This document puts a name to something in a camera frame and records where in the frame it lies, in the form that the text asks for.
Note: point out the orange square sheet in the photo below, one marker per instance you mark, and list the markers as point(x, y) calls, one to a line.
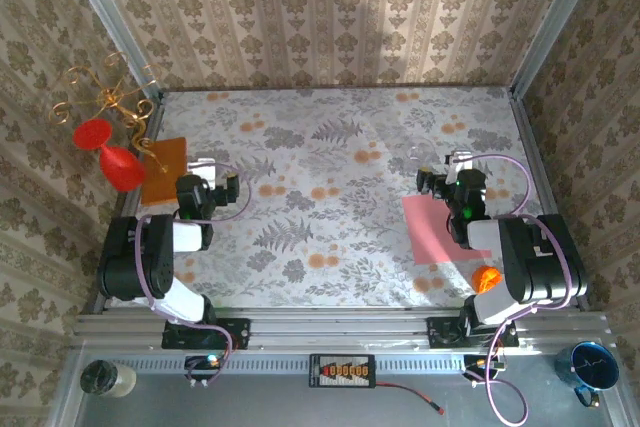
point(160, 187)

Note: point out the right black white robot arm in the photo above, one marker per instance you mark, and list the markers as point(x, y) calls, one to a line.
point(525, 257)

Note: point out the pink paper sheet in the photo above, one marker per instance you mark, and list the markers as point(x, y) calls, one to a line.
point(430, 232)

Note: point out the jar with black lid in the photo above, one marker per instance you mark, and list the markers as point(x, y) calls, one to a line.
point(102, 378)

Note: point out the aluminium frame post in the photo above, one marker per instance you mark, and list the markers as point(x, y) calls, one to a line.
point(107, 17)
point(555, 17)

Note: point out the floral table cloth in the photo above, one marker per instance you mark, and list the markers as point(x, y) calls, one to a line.
point(300, 287)

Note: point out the small circuit board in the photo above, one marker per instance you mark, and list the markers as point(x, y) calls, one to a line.
point(200, 362)
point(477, 364)

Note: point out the clear glass cup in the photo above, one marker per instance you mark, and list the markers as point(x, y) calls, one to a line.
point(422, 154)

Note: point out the aluminium mounting rail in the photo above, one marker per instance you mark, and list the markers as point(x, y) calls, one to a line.
point(340, 329)

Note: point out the aluminium table side rail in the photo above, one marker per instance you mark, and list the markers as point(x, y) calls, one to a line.
point(100, 307)
point(531, 147)

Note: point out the orange crumpled ball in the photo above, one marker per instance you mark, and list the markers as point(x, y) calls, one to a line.
point(486, 279)

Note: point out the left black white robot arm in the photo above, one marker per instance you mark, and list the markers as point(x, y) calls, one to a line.
point(150, 257)

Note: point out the right small circuit board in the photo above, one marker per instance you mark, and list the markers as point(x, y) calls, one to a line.
point(477, 364)

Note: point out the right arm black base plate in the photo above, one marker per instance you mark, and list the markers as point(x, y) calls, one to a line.
point(442, 332)

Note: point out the black connector board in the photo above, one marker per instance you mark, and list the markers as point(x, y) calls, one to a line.
point(342, 371)

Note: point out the left small circuit board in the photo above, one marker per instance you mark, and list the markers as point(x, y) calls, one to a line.
point(200, 362)

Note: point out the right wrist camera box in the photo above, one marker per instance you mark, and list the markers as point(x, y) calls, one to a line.
point(457, 162)

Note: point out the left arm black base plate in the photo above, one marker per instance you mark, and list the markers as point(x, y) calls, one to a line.
point(235, 334)

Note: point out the blue metal mug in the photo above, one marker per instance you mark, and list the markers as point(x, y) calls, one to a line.
point(595, 372)

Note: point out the red goblet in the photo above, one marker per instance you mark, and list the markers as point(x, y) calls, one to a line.
point(120, 167)

